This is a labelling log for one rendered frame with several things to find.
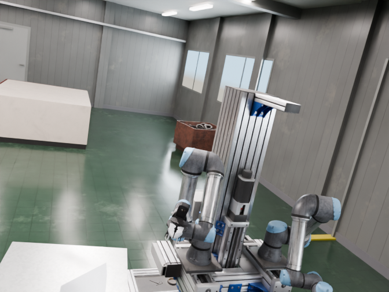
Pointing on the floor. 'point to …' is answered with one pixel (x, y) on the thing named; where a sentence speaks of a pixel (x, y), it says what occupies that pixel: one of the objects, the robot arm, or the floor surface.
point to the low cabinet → (43, 115)
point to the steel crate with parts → (194, 135)
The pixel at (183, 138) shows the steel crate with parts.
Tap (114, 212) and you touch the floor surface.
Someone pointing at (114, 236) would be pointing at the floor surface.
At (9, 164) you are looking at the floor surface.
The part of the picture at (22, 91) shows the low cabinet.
